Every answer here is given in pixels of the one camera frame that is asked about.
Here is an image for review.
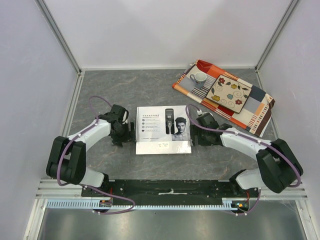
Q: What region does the slotted grey cable duct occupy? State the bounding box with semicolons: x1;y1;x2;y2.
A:
46;199;249;211

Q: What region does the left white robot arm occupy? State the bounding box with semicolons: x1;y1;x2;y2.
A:
46;104;136;197

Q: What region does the white blue mug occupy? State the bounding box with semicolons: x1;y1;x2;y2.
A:
189;71;207;89

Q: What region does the patterned colourful cloth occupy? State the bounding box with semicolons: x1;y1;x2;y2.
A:
172;59;275;137

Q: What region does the floral square plate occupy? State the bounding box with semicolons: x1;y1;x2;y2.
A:
206;75;252;114

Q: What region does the white clipper kit box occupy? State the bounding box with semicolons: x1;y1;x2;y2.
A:
135;105;192;155

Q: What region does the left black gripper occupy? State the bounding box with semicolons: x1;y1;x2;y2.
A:
111;121;138;148

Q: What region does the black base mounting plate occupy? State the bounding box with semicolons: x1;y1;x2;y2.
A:
81;178;261;205

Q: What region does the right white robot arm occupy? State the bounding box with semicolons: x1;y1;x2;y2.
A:
191;110;304;197

